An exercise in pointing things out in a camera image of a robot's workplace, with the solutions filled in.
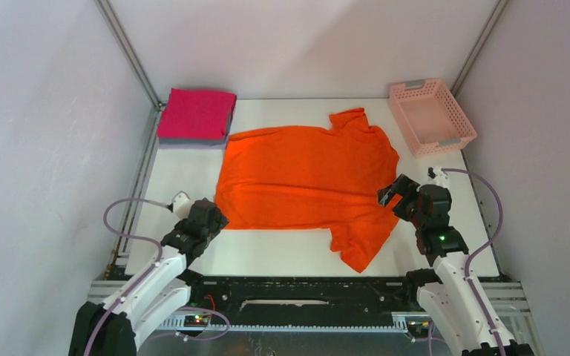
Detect orange t shirt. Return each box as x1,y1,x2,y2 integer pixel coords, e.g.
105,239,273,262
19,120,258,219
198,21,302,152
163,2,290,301
214,108,400,273

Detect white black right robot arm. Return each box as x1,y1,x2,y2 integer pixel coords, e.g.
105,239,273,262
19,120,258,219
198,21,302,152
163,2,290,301
377,170,534,355

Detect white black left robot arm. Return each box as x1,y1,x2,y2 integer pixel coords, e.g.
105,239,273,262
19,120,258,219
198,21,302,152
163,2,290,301
68,192,229,355

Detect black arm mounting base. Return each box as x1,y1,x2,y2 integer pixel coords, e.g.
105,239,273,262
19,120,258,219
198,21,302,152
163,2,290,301
190,276,425,330

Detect pink plastic basket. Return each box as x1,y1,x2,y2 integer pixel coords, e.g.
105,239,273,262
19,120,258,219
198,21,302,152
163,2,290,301
388,78,477,156

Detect left controller board with leds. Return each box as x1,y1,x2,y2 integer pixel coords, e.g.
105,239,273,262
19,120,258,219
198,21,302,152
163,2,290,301
183,314,211,328

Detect folded magenta t shirt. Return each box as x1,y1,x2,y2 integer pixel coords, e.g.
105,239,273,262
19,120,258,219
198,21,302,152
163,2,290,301
157,88,238,142

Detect right controller board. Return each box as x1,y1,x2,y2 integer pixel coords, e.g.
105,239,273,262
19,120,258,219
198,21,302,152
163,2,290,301
406,320,431,338

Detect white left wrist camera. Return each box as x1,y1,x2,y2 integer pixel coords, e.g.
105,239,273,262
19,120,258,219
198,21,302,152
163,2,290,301
167,191,193,220

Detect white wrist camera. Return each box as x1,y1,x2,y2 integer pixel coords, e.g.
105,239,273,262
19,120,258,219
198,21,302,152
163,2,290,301
427,166,450,189
167,191,193,220

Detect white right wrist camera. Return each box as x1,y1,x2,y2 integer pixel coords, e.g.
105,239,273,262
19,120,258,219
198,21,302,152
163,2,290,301
427,166,450,189

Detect right aluminium corner post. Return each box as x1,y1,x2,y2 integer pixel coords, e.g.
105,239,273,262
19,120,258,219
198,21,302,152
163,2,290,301
450,0,511,97

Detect aluminium corner post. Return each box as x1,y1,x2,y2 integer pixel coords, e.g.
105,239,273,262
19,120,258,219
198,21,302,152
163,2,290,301
450,0,511,97
94,0,164,111

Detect aluminium frame rail front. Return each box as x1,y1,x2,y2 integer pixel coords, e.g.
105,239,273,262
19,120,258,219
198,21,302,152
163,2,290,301
82,280,544,356

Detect left aluminium corner post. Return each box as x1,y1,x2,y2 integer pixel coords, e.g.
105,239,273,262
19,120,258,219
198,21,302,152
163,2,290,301
94,0,164,111

